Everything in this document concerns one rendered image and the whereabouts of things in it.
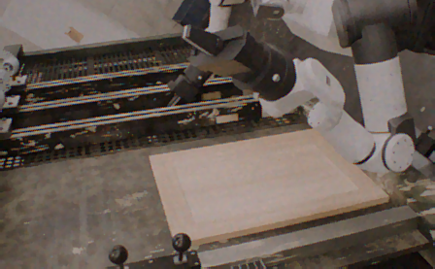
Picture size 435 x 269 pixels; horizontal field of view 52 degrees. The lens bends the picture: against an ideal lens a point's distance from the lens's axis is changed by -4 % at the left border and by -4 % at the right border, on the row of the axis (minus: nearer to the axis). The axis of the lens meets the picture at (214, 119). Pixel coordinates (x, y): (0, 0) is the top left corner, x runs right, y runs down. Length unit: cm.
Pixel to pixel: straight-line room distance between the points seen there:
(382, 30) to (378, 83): 10
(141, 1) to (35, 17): 188
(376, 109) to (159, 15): 548
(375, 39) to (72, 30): 410
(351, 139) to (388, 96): 12
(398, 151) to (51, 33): 418
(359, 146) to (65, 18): 411
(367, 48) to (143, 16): 546
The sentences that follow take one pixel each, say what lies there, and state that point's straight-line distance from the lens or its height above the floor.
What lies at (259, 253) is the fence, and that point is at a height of 122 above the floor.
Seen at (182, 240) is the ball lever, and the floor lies 142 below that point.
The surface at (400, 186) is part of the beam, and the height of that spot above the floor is 90.
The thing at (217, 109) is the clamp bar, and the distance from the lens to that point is 163.
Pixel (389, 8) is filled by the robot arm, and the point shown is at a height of 131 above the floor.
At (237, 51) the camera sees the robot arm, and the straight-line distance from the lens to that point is 68.
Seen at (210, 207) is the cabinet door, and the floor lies 124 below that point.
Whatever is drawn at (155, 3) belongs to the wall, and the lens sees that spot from 628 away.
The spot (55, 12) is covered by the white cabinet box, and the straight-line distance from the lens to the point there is 478.
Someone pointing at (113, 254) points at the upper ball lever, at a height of 152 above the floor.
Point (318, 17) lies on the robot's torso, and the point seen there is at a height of 133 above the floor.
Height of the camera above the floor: 184
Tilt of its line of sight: 25 degrees down
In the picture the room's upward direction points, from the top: 59 degrees counter-clockwise
